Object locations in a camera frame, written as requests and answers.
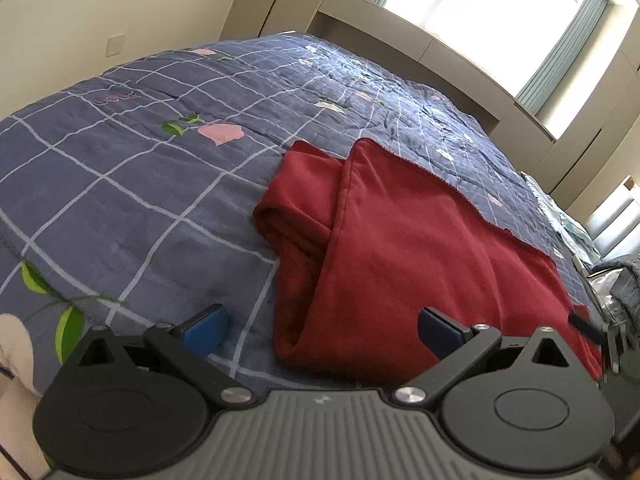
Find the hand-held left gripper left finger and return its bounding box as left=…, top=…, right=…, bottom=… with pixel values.
left=74, top=303, right=258, bottom=407

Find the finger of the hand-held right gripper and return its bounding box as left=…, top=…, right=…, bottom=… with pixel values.
left=569, top=312, right=609, bottom=347

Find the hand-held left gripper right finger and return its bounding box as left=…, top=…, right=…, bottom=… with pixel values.
left=393, top=306, right=574, bottom=407

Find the red long-sleeved shirt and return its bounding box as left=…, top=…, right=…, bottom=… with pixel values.
left=252, top=137, right=604, bottom=387

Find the grey quilted jacket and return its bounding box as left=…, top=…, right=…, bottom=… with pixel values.
left=594, top=254, right=640, bottom=313

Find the grey padded headboard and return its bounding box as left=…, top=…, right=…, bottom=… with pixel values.
left=584, top=175, right=640, bottom=262

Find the light blue folded cloth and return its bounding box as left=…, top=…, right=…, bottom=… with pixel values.
left=522, top=172, right=602, bottom=267

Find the bed with blue plaid quilt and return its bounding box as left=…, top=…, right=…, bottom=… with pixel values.
left=0, top=32, right=607, bottom=397

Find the blue-grey curtain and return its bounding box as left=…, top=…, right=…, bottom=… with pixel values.
left=515, top=0, right=609, bottom=117

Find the window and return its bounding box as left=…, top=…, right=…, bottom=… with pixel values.
left=380, top=0, right=597, bottom=97

